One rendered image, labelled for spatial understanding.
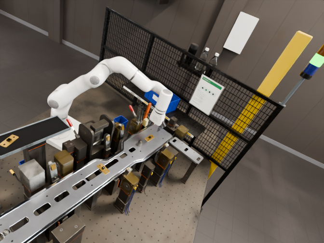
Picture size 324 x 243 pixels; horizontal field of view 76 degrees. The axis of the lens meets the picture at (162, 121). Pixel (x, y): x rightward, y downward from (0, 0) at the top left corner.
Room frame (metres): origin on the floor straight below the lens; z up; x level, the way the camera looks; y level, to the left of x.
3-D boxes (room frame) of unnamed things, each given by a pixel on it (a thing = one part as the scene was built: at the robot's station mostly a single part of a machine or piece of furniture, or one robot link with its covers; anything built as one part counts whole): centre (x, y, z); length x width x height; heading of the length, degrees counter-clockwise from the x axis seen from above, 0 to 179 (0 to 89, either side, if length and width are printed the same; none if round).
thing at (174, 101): (1.71, 0.09, 1.09); 0.30 x 0.17 x 0.13; 59
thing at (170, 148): (1.20, -0.18, 0.84); 0.12 x 0.07 x 0.28; 66
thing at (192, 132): (1.70, 0.05, 1.01); 0.90 x 0.22 x 0.03; 66
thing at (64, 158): (0.72, 0.45, 0.89); 0.12 x 0.08 x 0.38; 66
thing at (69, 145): (0.79, 0.46, 0.90); 0.05 x 0.05 x 0.40; 66
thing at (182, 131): (1.42, -0.19, 0.88); 0.08 x 0.08 x 0.36; 66
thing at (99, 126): (0.97, 0.38, 0.94); 0.18 x 0.13 x 0.49; 156
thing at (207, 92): (1.68, -0.27, 1.30); 0.23 x 0.02 x 0.31; 66
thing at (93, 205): (0.72, 0.26, 0.84); 0.12 x 0.05 x 0.29; 66
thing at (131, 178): (0.77, 0.03, 0.87); 0.12 x 0.07 x 0.35; 66
